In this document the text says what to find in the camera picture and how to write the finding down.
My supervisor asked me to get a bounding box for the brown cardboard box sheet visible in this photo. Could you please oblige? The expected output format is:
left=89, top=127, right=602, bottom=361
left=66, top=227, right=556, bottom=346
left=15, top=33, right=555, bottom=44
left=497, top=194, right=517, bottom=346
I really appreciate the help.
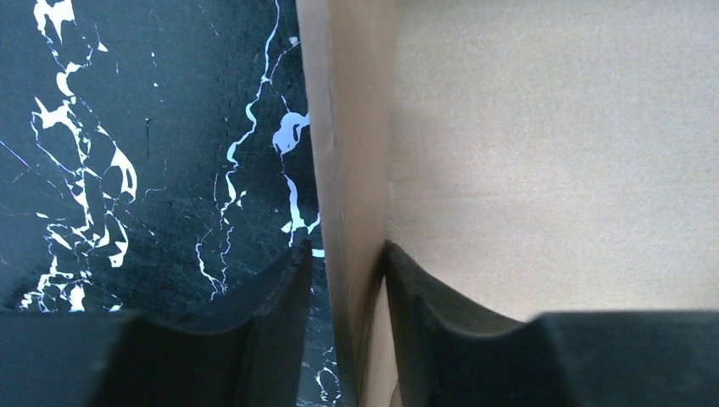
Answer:
left=297, top=1, right=718, bottom=406

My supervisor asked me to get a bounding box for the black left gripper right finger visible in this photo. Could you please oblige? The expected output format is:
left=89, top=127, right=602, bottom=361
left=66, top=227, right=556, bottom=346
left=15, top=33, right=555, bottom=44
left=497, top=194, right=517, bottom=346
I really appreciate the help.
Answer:
left=383, top=243, right=718, bottom=406

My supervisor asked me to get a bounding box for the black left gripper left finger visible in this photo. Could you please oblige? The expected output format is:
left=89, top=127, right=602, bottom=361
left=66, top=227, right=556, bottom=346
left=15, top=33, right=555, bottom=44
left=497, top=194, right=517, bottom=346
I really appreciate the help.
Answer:
left=1, top=240, right=313, bottom=406

